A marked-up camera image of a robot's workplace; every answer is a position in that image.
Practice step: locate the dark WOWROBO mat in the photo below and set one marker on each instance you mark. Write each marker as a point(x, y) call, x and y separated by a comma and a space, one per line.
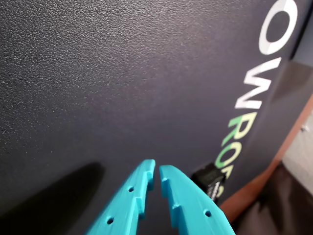
point(97, 73)

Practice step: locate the small black battery pack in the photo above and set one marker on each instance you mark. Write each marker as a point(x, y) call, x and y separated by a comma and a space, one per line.
point(207, 176)

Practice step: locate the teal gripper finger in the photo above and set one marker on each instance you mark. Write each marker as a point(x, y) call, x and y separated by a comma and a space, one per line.
point(188, 203)
point(122, 208)

